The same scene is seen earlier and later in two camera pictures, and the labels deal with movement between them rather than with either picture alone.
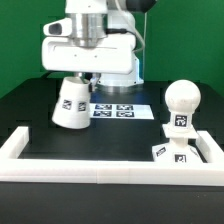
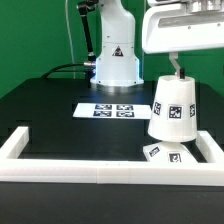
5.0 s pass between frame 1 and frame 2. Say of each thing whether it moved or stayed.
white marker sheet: stayed
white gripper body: moved
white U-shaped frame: stayed
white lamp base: moved
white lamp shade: moved
